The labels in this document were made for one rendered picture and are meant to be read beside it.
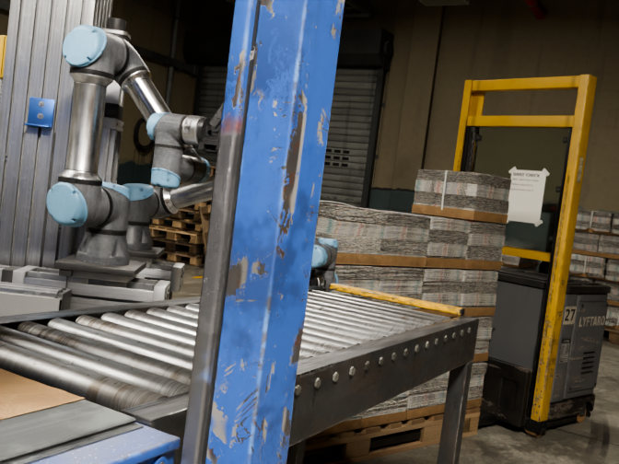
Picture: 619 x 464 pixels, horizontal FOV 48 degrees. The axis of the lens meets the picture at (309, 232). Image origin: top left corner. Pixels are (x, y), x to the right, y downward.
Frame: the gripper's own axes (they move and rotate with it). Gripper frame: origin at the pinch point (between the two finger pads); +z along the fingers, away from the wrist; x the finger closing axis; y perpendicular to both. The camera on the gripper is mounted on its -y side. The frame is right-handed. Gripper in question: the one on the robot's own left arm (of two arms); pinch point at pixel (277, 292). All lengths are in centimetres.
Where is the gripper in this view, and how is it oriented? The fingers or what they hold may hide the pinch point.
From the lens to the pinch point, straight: 224.9
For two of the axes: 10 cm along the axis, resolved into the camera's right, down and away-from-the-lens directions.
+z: -5.0, -0.2, -8.7
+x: 8.6, 1.3, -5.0
